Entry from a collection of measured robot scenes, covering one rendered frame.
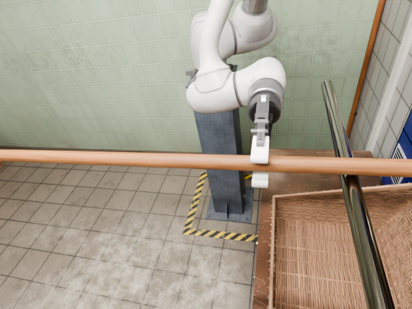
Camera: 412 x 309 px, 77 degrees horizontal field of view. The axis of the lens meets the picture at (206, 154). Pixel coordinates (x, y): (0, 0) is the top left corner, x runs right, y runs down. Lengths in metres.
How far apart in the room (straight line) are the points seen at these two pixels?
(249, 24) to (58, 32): 1.43
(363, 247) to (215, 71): 0.54
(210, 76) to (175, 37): 1.06
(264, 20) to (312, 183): 0.74
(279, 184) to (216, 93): 0.67
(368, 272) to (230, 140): 1.07
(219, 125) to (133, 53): 0.88
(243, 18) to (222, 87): 0.50
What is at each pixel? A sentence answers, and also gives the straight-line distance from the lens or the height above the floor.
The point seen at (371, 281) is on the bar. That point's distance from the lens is 0.42.
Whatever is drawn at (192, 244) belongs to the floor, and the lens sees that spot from 1.81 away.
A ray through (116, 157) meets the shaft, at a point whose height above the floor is 1.20.
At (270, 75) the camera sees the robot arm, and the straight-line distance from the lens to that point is 0.70.
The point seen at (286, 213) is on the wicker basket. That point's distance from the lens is 1.12.
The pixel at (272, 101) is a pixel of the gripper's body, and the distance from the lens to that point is 0.61.
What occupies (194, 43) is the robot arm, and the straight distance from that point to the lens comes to 1.20.
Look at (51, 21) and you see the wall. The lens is 2.20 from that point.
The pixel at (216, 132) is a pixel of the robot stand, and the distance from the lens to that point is 1.37.
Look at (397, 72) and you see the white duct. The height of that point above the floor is 0.97.
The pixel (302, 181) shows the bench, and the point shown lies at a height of 0.58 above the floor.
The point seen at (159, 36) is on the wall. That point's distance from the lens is 1.82.
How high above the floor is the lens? 1.54
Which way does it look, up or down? 41 degrees down
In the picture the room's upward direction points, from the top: 12 degrees counter-clockwise
